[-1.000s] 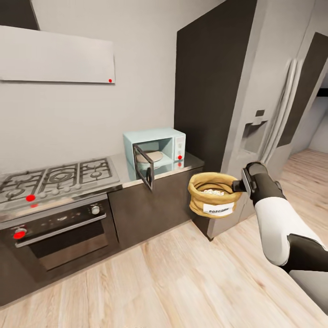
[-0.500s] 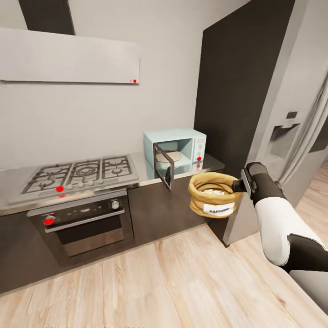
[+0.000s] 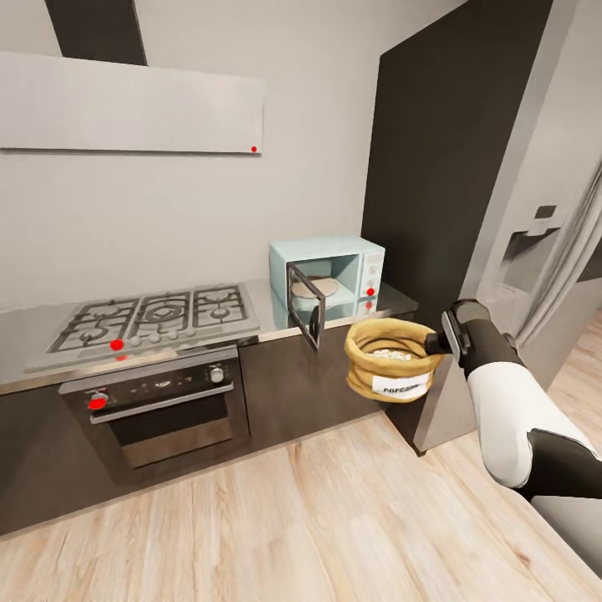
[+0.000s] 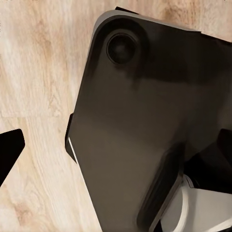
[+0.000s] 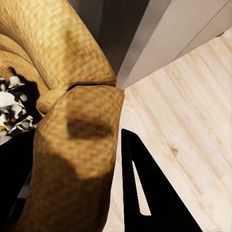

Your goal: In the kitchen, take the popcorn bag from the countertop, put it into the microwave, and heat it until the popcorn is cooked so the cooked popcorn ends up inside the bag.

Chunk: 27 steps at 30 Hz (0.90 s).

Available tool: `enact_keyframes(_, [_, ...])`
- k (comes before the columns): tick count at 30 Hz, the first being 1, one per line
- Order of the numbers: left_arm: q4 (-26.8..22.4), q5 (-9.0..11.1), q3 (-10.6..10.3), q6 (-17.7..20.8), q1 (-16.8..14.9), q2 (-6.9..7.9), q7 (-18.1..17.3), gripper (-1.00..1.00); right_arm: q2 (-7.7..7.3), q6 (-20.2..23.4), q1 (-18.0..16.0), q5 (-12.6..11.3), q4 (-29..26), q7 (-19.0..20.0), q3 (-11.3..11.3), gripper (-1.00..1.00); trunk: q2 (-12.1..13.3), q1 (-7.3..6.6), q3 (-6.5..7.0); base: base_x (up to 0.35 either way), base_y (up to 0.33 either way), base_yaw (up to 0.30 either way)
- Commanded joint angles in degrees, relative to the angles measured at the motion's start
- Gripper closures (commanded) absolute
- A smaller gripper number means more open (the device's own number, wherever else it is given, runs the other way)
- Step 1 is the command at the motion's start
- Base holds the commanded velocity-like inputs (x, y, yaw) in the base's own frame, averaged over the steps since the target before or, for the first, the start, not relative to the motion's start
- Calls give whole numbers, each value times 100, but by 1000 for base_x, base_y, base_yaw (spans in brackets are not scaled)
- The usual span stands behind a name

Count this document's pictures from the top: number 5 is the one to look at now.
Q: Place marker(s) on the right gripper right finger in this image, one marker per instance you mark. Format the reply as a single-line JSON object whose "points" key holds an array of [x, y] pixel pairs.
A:
{"points": [[168, 212]]}

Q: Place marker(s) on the popcorn bag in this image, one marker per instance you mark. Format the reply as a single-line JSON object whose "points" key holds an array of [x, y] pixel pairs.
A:
{"points": [[77, 106]]}

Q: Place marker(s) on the fridge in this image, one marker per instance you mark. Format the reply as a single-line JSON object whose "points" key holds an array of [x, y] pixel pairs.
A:
{"points": [[138, 37]]}

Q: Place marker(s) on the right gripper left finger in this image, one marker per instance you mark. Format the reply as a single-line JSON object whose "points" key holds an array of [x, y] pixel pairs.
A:
{"points": [[16, 161]]}

